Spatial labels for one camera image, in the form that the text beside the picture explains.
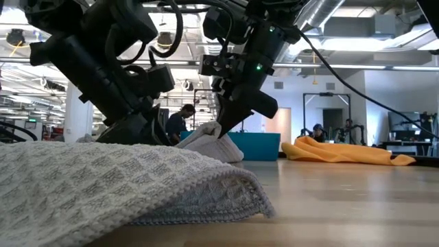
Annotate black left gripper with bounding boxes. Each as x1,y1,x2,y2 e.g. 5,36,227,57
29,34,173,146

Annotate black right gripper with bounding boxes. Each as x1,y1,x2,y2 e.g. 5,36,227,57
211,36,286,139

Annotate white terry microfiber towel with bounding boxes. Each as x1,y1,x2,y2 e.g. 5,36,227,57
175,121,245,164

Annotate grey waffle microfiber towel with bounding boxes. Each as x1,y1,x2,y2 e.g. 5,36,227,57
0,140,277,247

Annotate orange microfiber towel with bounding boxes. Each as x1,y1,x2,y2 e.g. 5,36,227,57
281,136,417,167

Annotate person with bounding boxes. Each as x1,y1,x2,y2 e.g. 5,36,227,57
310,123,327,143
339,118,356,145
165,104,196,145

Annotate peach door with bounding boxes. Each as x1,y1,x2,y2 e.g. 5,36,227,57
272,108,292,134

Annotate teal plastic bin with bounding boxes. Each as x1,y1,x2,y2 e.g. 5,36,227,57
180,130,281,162

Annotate white pillar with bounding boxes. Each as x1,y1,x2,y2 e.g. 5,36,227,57
63,82,95,143

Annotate black dome fixture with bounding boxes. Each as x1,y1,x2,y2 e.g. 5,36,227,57
156,32,174,49
6,29,25,47

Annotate dark desk monitor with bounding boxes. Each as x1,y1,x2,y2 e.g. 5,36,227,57
388,111,422,133

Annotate grey office desk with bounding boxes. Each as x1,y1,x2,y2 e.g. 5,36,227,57
380,140,433,156

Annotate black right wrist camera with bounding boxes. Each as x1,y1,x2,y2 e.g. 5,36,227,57
198,53,239,79

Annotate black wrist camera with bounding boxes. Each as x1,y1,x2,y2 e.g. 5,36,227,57
147,64,176,100
198,53,239,79

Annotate black metal rig frame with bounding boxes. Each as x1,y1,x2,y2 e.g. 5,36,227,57
193,88,220,131
302,92,351,138

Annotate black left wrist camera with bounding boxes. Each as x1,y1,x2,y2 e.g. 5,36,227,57
147,64,176,100

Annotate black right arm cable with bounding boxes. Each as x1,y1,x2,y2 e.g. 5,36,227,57
296,29,439,140

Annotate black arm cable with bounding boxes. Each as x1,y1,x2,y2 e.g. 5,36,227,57
104,0,185,75
296,29,439,140

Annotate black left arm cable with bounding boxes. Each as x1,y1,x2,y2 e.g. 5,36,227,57
104,0,185,75

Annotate black curved cable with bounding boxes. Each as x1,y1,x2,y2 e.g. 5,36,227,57
0,120,38,142

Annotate black aluminium table frame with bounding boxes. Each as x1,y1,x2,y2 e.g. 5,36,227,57
390,154,439,168

